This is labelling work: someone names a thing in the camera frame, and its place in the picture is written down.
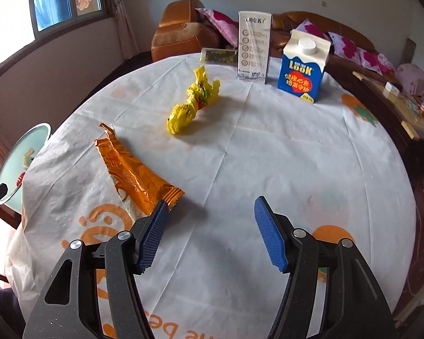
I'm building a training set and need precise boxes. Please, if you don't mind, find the mint green trash bin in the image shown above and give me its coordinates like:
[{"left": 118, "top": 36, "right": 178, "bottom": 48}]
[{"left": 0, "top": 123, "right": 51, "bottom": 214}]

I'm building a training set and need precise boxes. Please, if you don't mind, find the red corrugated strip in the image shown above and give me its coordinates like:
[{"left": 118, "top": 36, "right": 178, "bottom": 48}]
[{"left": 16, "top": 172, "right": 26, "bottom": 188}]

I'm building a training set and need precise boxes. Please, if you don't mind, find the long orange foil wrapper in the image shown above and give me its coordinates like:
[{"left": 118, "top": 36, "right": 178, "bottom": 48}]
[{"left": 95, "top": 123, "right": 184, "bottom": 217}]

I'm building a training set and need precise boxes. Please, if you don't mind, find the wooden chair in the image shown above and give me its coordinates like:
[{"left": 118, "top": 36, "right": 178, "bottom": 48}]
[{"left": 0, "top": 206, "right": 25, "bottom": 331}]

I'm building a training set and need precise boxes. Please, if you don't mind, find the white printed tablecloth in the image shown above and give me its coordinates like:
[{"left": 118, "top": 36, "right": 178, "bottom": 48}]
[{"left": 6, "top": 54, "right": 415, "bottom": 338}]

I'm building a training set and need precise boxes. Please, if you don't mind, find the yellow crumpled wrapper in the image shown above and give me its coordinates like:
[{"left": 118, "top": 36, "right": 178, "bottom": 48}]
[{"left": 167, "top": 65, "right": 220, "bottom": 136}]

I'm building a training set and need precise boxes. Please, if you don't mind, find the wooden coffee table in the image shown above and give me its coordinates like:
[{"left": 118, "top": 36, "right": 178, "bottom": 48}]
[{"left": 351, "top": 70, "right": 424, "bottom": 149}]

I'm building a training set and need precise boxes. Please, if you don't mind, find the pink right curtain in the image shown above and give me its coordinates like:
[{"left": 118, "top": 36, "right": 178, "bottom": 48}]
[{"left": 112, "top": 0, "right": 140, "bottom": 60}]

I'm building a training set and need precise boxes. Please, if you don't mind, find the dark seaweed snack packet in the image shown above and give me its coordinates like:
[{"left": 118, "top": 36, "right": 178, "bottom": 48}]
[{"left": 200, "top": 47, "right": 238, "bottom": 66}]

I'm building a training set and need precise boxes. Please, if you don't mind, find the orange leather chaise sofa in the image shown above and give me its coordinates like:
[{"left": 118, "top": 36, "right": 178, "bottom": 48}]
[{"left": 152, "top": 0, "right": 235, "bottom": 61}]

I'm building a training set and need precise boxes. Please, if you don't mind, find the pink bundle on sofa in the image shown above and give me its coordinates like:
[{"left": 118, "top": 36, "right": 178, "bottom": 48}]
[{"left": 395, "top": 64, "right": 424, "bottom": 96}]

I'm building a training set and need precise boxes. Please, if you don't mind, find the pink white cushion right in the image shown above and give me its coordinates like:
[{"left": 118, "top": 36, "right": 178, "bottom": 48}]
[{"left": 358, "top": 48, "right": 395, "bottom": 75}]

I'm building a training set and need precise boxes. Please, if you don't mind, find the pink white cushion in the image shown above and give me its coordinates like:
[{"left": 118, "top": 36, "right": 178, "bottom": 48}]
[
  {"left": 291, "top": 18, "right": 332, "bottom": 42},
  {"left": 328, "top": 31, "right": 361, "bottom": 65},
  {"left": 358, "top": 48, "right": 395, "bottom": 75}
]

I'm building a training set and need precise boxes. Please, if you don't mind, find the pink pillow on chaise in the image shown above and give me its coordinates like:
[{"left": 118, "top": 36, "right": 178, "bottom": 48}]
[{"left": 196, "top": 8, "right": 239, "bottom": 47}]

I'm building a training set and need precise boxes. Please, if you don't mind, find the blue Look milk carton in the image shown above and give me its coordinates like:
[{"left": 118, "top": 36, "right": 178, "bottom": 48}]
[{"left": 277, "top": 29, "right": 331, "bottom": 103}]

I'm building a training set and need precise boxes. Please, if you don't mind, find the white tall milk carton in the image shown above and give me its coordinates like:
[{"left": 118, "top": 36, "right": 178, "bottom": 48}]
[{"left": 237, "top": 11, "right": 272, "bottom": 83}]

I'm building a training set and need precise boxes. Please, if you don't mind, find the pink white cushion middle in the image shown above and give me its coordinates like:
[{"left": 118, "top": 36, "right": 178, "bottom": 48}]
[{"left": 328, "top": 31, "right": 361, "bottom": 65}]

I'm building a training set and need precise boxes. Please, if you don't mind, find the brown leather long sofa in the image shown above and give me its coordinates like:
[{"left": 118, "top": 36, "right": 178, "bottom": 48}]
[{"left": 268, "top": 11, "right": 404, "bottom": 89}]

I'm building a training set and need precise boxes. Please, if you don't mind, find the pink white cushion left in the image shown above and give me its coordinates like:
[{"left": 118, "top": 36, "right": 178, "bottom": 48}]
[{"left": 291, "top": 18, "right": 332, "bottom": 42}]

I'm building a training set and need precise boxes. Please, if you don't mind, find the window with grey frame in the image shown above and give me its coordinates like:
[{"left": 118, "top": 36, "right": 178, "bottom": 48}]
[{"left": 0, "top": 0, "right": 112, "bottom": 77}]

